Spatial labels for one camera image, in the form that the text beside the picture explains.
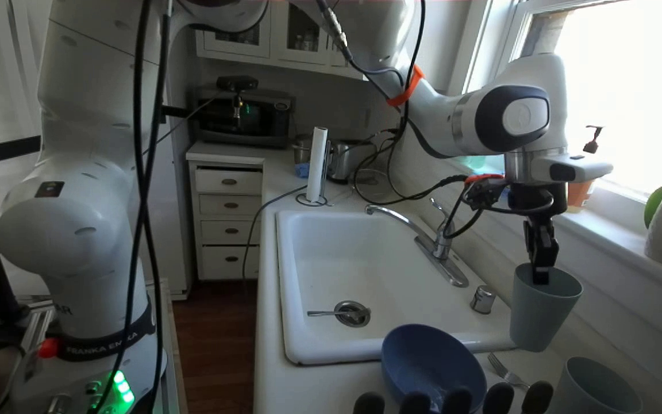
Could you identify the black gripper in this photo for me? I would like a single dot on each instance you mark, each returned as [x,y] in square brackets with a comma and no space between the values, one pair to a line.
[538,205]

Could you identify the grey cup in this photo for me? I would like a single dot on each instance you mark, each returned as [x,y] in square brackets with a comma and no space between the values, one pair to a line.
[589,386]
[540,305]

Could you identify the blue bowl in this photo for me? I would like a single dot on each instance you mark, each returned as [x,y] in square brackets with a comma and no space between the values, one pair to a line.
[425,360]

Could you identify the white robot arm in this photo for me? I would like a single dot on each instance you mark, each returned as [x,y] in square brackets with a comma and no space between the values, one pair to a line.
[74,217]

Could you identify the chrome sink sprayer cap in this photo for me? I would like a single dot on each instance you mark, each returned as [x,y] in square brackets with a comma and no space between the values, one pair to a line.
[483,299]

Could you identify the white kitchen sink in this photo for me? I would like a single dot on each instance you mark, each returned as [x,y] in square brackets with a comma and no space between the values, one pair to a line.
[349,277]

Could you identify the orange soap dispenser bottle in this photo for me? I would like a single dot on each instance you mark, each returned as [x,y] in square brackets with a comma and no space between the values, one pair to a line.
[577,192]

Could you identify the chrome faucet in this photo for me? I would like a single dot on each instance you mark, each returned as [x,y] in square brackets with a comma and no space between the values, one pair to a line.
[433,245]

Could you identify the black dish rack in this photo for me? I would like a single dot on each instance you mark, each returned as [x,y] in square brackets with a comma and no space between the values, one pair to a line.
[497,401]

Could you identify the steel canister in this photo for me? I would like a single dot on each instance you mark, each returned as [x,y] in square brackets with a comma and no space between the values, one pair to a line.
[338,164]

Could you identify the white drawer cabinet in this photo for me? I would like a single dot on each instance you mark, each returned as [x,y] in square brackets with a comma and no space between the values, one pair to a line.
[226,192]

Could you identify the white upper cabinet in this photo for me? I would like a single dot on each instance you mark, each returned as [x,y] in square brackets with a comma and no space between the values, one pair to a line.
[286,37]

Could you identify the black toaster oven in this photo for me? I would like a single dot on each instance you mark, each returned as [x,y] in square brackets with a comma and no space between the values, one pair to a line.
[255,118]

